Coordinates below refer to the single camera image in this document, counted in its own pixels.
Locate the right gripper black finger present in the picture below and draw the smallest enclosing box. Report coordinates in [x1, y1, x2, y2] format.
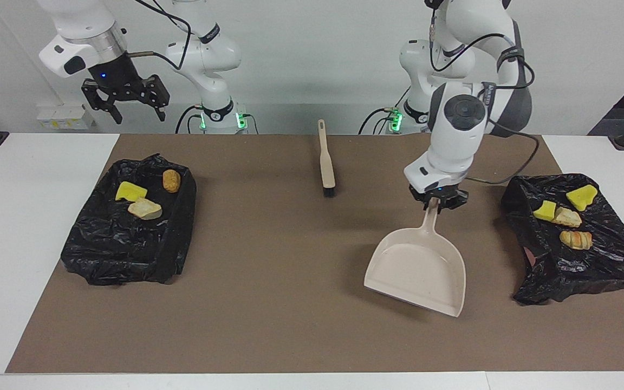
[147, 76, 171, 121]
[82, 80, 123, 124]

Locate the box-shaped black bag bin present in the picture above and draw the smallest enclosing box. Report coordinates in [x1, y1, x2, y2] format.
[61, 154, 198, 286]

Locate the beige hand brush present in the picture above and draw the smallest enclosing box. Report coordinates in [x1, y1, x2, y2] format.
[317, 119, 337, 197]

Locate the black base cable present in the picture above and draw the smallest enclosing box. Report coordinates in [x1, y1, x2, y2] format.
[358, 87, 411, 135]
[175, 105, 204, 135]

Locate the white wall power strip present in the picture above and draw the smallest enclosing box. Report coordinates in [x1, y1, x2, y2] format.
[36, 105, 96, 131]

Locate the small pale bread chunk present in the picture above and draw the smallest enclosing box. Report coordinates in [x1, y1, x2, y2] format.
[553, 206, 583, 228]

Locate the striped croissant piece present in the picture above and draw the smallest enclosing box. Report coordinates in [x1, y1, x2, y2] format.
[560, 230, 593, 250]

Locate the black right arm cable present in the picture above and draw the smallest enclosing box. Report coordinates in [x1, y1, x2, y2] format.
[128, 0, 193, 71]

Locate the black right base cable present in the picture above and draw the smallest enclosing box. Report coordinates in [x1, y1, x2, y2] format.
[175, 105, 204, 135]

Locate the notched yellow sponge piece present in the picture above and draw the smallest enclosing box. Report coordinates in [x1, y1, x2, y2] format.
[115, 181, 148, 203]

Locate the beige plastic dustpan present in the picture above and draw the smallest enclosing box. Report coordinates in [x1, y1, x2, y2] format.
[364, 198, 467, 318]

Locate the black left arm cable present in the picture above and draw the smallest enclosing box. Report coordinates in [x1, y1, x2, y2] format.
[428, 0, 540, 186]

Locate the black left base cable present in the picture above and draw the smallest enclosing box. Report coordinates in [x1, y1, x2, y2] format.
[358, 87, 411, 135]

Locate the large pale bread chunk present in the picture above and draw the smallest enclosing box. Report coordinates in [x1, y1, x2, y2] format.
[127, 198, 163, 220]

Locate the brown table mat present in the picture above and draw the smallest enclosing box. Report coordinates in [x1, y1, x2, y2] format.
[5, 134, 624, 373]

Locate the crumpled black bag bin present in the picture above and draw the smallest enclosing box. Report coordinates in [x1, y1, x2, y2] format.
[500, 173, 624, 306]

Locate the small yellow sponge piece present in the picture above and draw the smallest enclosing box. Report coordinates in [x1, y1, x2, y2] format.
[532, 200, 557, 222]

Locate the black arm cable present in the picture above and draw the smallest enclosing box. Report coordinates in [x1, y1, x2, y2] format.
[128, 0, 193, 71]
[428, 0, 540, 186]

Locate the large yellow sponge piece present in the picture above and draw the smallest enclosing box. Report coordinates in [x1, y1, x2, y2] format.
[565, 184, 599, 212]

